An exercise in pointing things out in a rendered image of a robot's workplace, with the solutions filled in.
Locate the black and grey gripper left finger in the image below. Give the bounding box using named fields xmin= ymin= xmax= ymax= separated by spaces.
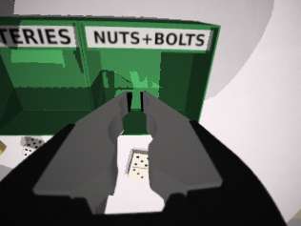
xmin=0 ymin=92 xmax=132 ymax=226

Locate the brass hex nut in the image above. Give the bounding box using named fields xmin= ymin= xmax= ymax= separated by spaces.
xmin=0 ymin=141 xmax=7 ymax=155

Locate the white domino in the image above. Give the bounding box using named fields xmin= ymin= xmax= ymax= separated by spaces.
xmin=128 ymin=149 xmax=148 ymax=180

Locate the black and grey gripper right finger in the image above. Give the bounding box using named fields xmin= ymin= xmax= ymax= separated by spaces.
xmin=140 ymin=91 xmax=287 ymax=226

